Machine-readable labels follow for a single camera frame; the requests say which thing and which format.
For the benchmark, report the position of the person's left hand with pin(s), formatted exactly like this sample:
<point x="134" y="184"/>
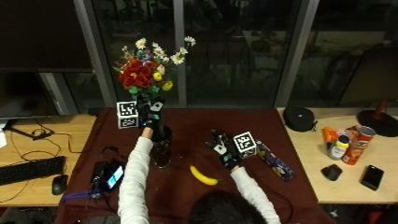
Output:
<point x="148" y="115"/>

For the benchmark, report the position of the person's right hand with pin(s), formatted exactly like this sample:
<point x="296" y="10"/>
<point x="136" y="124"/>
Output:
<point x="227" y="153"/>

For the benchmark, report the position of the artificial flower bouquet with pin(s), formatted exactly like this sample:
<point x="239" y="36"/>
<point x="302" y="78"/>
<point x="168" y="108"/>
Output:
<point x="147" y="71"/>

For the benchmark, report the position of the white marker cube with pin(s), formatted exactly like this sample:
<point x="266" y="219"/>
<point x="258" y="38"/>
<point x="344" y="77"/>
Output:
<point x="246" y="143"/>
<point x="127" y="114"/>

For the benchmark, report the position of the yellow banana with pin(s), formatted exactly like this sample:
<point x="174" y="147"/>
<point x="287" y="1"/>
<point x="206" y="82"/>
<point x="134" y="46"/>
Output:
<point x="203" y="176"/>

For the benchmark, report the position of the dark glass vase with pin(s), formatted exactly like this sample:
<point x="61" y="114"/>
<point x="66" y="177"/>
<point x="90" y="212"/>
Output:
<point x="162" y="151"/>

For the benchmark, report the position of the dark blue snack box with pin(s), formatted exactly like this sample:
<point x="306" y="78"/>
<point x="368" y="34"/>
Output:
<point x="275" y="161"/>

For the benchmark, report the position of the maroon tablecloth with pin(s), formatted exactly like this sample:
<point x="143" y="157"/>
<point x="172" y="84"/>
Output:
<point x="187" y="199"/>

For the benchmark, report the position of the black round case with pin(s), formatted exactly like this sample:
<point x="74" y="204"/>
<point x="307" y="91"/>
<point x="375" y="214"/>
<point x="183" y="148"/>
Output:
<point x="299" y="118"/>

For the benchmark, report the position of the black device with lit screen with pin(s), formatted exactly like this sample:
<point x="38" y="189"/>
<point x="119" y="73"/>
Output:
<point x="109" y="177"/>

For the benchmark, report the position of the orange snack packet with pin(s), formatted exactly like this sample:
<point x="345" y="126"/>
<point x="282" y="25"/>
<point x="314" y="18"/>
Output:
<point x="329" y="135"/>

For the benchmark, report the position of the white bottle yellow cap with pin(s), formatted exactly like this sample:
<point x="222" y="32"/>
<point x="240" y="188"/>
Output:
<point x="337" y="146"/>

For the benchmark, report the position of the black angular mouse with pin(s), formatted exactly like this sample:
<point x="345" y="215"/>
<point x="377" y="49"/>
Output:
<point x="332" y="172"/>

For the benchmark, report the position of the black computer monitor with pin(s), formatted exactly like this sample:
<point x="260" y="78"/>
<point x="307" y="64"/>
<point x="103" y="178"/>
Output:
<point x="25" y="93"/>

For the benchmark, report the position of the black computer mouse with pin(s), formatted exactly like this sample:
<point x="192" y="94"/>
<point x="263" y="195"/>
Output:
<point x="59" y="184"/>

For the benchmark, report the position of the red chips can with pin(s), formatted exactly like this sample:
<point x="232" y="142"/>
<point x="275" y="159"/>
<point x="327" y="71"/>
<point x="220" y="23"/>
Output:
<point x="359" y="145"/>

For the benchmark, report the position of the black keyboard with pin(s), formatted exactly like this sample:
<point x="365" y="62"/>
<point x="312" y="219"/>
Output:
<point x="31" y="170"/>

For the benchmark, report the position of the black smartphone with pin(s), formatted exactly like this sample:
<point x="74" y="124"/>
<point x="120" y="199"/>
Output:
<point x="372" y="177"/>

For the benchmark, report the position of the black lamp base red stem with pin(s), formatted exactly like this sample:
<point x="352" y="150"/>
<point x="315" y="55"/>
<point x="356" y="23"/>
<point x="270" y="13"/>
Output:
<point x="380" y="119"/>

